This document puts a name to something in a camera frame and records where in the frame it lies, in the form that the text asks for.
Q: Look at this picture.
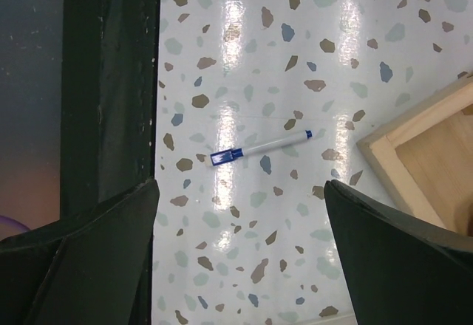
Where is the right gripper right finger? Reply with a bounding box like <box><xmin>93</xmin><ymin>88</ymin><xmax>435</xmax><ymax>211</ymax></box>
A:
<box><xmin>324</xmin><ymin>180</ymin><xmax>472</xmax><ymax>324</ymax></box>

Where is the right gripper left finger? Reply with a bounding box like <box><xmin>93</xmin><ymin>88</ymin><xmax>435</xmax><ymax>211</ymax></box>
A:
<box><xmin>1</xmin><ymin>179</ymin><xmax>160</xmax><ymax>324</ymax></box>

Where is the blue pen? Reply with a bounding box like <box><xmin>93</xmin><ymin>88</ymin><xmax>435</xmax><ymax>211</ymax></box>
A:
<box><xmin>204</xmin><ymin>130</ymin><xmax>313</xmax><ymax>167</ymax></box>

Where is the wooden clothes rack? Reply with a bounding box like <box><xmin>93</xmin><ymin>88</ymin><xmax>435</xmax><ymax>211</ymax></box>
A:
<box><xmin>358</xmin><ymin>75</ymin><xmax>472</xmax><ymax>236</ymax></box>

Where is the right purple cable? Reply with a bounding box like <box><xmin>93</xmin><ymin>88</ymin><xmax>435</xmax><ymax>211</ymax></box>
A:
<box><xmin>0</xmin><ymin>214</ymin><xmax>30</xmax><ymax>233</ymax></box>

